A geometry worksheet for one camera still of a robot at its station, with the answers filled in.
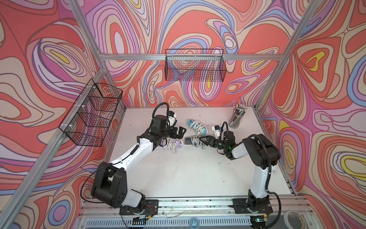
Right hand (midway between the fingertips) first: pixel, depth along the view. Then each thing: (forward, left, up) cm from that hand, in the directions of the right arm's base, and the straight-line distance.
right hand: (202, 142), depth 95 cm
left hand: (+1, +14, +16) cm, 21 cm away
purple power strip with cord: (-2, +22, +4) cm, 23 cm away
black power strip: (0, +10, +3) cm, 10 cm away
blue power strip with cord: (+9, +1, +4) cm, 10 cm away
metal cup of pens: (+15, -25, +15) cm, 33 cm away
